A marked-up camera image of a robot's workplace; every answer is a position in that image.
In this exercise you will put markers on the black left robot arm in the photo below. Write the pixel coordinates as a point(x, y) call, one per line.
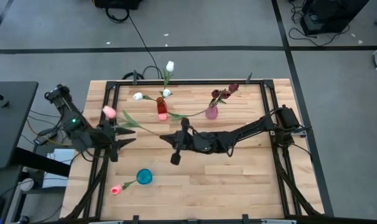
point(79, 133)

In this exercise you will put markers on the purple ribbed glass vase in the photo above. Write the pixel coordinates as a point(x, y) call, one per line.
point(211, 112)

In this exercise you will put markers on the red glass vase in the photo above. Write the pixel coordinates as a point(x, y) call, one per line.
point(161, 106)

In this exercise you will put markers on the teal glass vase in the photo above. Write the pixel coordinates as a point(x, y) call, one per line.
point(144, 176)

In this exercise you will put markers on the black floor box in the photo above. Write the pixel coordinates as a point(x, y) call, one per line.
point(117, 3)

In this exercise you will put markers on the pink artificial tulip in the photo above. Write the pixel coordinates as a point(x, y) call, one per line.
point(162, 117)
point(116, 189)
point(109, 112)

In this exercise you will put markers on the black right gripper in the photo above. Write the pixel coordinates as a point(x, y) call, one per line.
point(191, 141)

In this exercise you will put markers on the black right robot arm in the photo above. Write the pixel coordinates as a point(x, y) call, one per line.
point(247, 129)

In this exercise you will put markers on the white artificial tulip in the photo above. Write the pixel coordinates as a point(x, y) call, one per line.
point(138, 96)
point(166, 92)
point(170, 66)

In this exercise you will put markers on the black aluminium rig frame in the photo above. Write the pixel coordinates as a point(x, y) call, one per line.
point(191, 82)

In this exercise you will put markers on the black equipment case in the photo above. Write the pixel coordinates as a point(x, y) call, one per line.
point(331, 15)

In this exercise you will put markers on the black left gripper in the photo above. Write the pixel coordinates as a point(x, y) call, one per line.
point(106, 137)

